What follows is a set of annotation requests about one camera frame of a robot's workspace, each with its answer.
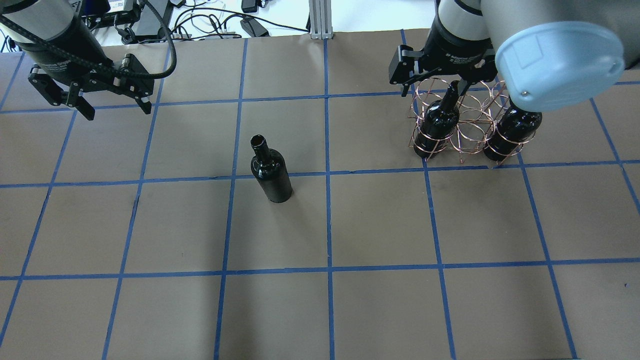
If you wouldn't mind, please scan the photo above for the copper wire wine basket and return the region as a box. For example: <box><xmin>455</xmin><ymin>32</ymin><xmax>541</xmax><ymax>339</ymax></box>
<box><xmin>409</xmin><ymin>77</ymin><xmax>537</xmax><ymax>166</ymax></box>

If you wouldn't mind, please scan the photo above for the aluminium frame post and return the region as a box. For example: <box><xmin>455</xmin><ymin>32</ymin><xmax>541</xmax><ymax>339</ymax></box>
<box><xmin>308</xmin><ymin>0</ymin><xmax>334</xmax><ymax>40</ymax></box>

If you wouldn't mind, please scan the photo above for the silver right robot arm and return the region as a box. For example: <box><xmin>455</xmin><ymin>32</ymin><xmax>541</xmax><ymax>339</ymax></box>
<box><xmin>388</xmin><ymin>0</ymin><xmax>640</xmax><ymax>112</ymax></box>

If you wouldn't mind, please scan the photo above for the black cable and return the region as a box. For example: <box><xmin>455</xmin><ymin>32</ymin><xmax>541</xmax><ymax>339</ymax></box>
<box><xmin>170</xmin><ymin>6</ymin><xmax>311</xmax><ymax>41</ymax></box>

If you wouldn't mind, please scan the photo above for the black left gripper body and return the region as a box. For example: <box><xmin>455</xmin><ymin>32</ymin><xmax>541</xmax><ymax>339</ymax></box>
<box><xmin>28</xmin><ymin>52</ymin><xmax>154</xmax><ymax>106</ymax></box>

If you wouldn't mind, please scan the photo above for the black power adapter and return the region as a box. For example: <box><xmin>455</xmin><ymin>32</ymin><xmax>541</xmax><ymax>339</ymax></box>
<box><xmin>240</xmin><ymin>17</ymin><xmax>270</xmax><ymax>38</ymax></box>

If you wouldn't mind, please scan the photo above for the dark glass wine bottle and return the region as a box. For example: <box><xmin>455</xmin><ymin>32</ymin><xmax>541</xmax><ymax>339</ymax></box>
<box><xmin>250</xmin><ymin>134</ymin><xmax>293</xmax><ymax>204</ymax></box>
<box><xmin>483</xmin><ymin>100</ymin><xmax>543</xmax><ymax>163</ymax></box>
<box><xmin>413</xmin><ymin>80</ymin><xmax>460</xmax><ymax>159</ymax></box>

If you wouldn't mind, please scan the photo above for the black electronics box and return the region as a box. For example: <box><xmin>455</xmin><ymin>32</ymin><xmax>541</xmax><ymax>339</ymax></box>
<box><xmin>80</xmin><ymin>0</ymin><xmax>141</xmax><ymax>29</ymax></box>

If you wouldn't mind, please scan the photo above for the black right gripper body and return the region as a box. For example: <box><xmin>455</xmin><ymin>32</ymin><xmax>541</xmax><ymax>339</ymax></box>
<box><xmin>389</xmin><ymin>20</ymin><xmax>498</xmax><ymax>91</ymax></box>

